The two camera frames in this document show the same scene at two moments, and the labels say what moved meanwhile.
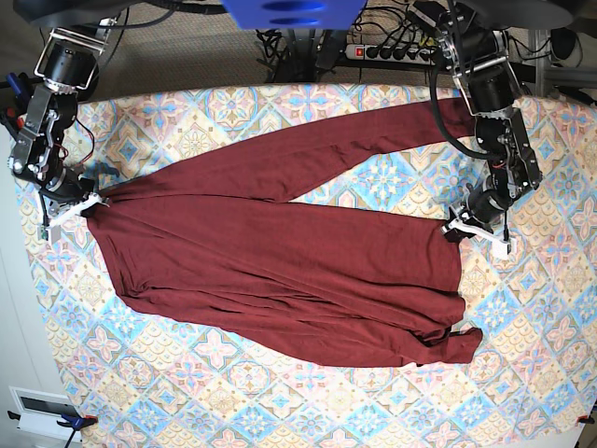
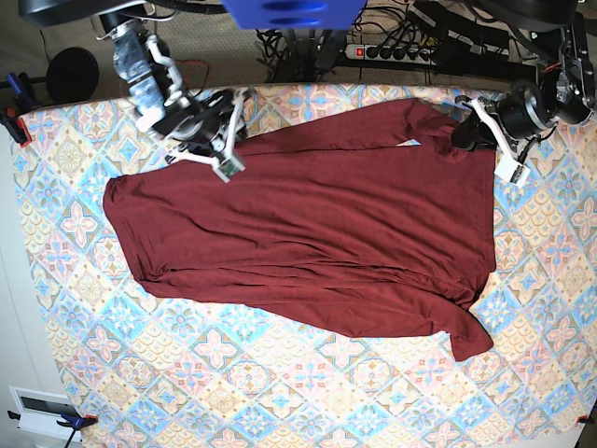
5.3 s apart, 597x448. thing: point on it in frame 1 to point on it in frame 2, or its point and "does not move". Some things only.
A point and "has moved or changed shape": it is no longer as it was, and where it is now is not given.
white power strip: x=391 y=54 does not move
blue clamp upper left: x=23 y=91 does not move
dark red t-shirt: x=210 y=240 has moved or changed shape
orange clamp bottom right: x=584 y=418 does not move
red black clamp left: x=12 y=121 does not move
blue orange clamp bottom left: x=71 y=421 does not move
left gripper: x=67 y=185 to x=195 y=124
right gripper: x=484 y=205 to x=523 y=110
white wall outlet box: x=40 y=412 does not move
